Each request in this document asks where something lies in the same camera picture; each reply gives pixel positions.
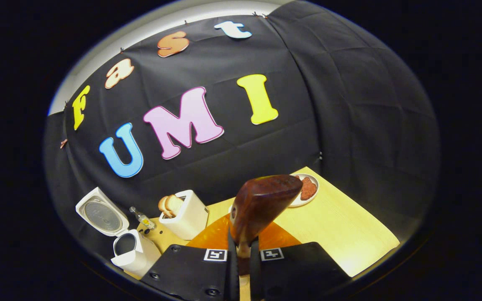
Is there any red meat slice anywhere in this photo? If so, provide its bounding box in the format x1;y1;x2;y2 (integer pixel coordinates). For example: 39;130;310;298
300;177;318;201

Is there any toast bread slice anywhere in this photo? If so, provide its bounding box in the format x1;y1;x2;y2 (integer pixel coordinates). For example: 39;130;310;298
165;194;185;216
158;196;173;218

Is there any white rice cooker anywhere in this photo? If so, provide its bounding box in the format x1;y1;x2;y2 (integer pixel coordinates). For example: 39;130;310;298
75;187;162;278

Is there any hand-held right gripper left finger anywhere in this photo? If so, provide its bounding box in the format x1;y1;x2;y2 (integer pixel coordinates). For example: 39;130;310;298
141;214;240;301

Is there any white toaster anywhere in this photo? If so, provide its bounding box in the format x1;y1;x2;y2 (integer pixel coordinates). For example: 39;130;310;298
159;190;210;240

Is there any small glass bottle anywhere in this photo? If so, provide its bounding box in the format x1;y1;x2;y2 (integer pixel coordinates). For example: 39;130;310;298
129;206;156;230

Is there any white round plate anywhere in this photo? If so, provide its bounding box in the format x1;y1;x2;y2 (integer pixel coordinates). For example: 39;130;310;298
287;173;320;208

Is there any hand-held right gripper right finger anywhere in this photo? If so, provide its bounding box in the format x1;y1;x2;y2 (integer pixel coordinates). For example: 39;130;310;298
249;222;350;301

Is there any brown wooden spoon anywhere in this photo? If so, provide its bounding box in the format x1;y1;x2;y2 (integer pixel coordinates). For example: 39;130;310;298
228;175;303;276

